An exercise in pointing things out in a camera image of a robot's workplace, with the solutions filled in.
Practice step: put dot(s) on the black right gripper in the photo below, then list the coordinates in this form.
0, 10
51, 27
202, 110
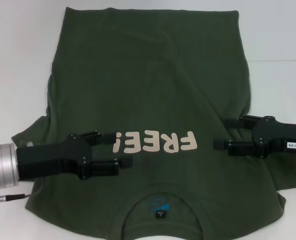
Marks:
275, 135

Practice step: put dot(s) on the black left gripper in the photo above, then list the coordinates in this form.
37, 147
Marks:
53, 157

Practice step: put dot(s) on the dark green FREE t-shirt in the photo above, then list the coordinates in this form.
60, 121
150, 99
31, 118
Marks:
147, 82

